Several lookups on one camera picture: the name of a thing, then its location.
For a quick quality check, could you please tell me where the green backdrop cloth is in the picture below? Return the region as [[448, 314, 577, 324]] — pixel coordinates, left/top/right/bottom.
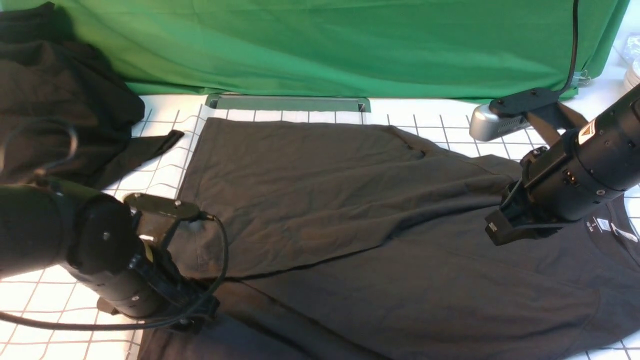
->
[[0, 0, 632, 103]]

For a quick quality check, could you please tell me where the clear plastic bag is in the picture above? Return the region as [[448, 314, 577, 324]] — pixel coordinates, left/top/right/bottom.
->
[[619, 32, 640, 65]]

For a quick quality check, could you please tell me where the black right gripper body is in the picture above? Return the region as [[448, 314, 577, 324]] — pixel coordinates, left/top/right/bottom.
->
[[485, 142, 583, 246]]

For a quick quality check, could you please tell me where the stack of white bowls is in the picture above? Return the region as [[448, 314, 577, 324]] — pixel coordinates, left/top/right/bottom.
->
[[622, 55, 640, 92]]

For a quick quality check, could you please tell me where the pile of dark clothes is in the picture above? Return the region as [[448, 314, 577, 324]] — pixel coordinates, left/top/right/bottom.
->
[[0, 2, 184, 190]]

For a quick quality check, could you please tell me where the binder clip on cloth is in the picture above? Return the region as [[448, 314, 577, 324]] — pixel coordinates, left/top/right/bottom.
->
[[570, 69, 592, 88]]

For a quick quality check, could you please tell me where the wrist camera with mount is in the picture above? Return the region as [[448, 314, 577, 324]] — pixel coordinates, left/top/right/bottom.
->
[[123, 193, 215, 251], [470, 88, 588, 146]]

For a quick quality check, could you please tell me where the gray metal tray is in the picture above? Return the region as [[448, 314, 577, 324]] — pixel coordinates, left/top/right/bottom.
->
[[205, 93, 371, 113]]

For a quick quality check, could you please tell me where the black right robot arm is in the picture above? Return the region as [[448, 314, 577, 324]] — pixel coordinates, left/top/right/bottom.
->
[[484, 86, 640, 246]]

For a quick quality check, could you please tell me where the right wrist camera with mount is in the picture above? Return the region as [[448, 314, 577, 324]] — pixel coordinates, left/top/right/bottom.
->
[[470, 88, 588, 146]]

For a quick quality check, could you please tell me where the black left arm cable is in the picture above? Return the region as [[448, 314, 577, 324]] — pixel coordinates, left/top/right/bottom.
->
[[0, 117, 231, 332]]

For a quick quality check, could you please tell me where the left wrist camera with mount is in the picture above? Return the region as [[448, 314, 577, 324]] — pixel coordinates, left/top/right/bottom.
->
[[123, 193, 215, 251]]

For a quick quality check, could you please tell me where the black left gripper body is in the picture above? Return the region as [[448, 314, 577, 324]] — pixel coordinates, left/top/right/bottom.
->
[[65, 241, 221, 333]]

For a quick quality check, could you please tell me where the dark gray long-sleeve shirt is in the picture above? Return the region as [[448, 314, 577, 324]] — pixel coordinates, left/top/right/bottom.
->
[[138, 118, 639, 360]]

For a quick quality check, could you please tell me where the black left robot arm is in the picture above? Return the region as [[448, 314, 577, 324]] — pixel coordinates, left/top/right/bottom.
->
[[0, 179, 229, 333]]

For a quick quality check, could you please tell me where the white grid table mat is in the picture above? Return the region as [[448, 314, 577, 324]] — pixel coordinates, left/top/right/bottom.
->
[[0, 95, 640, 360]]

